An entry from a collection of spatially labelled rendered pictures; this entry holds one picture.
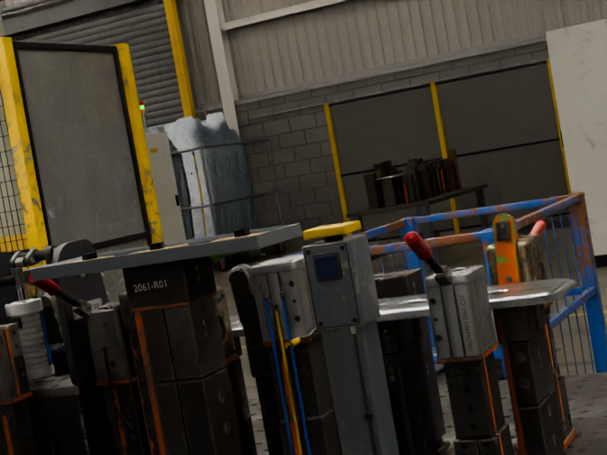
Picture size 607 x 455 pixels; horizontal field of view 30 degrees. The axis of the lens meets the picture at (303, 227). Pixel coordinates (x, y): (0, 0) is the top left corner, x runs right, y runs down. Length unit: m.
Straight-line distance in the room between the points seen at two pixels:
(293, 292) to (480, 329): 0.28
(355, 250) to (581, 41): 8.23
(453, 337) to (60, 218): 3.65
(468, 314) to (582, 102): 8.09
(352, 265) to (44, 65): 3.84
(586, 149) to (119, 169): 5.05
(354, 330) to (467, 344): 0.20
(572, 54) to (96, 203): 5.30
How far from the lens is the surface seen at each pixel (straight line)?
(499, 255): 1.90
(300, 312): 1.67
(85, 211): 5.25
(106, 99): 5.54
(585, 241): 4.70
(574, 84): 9.64
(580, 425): 2.12
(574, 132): 9.66
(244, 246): 1.47
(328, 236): 1.46
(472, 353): 1.59
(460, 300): 1.58
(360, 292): 1.46
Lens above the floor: 1.24
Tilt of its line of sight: 3 degrees down
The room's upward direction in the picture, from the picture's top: 10 degrees counter-clockwise
